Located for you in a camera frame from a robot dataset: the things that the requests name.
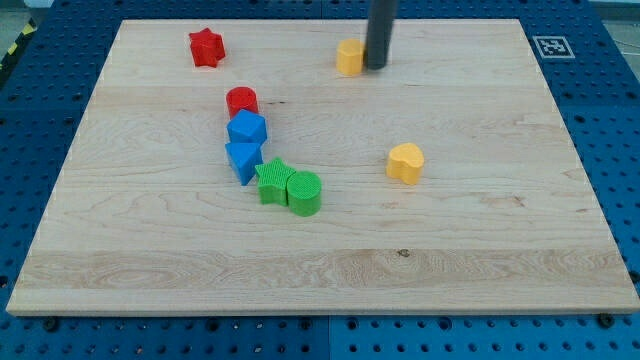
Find green star block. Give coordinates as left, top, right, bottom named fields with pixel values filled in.
left=255, top=157, right=296, bottom=206

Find red star block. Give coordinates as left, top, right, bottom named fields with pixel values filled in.
left=189, top=28, right=226, bottom=68

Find green cylinder block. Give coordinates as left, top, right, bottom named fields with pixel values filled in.
left=286, top=171, right=322, bottom=217

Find light wooden board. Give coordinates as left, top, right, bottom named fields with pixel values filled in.
left=7, top=19, right=639, bottom=316

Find blue triangle block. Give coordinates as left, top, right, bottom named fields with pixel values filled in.
left=225, top=142, right=263, bottom=186

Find yellow heart block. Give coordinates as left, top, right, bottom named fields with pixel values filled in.
left=385, top=143, right=425, bottom=185

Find blue cube block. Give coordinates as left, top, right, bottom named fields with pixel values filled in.
left=227, top=110, right=268, bottom=144

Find red cylinder block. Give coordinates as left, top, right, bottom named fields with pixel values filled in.
left=226, top=86, right=259, bottom=118

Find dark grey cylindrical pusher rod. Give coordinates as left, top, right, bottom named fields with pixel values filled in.
left=364, top=0, right=398, bottom=70

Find white fiducial marker tag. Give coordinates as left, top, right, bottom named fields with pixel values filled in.
left=533, top=36, right=575, bottom=59

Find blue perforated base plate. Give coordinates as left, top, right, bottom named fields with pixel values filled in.
left=1, top=0, right=639, bottom=359

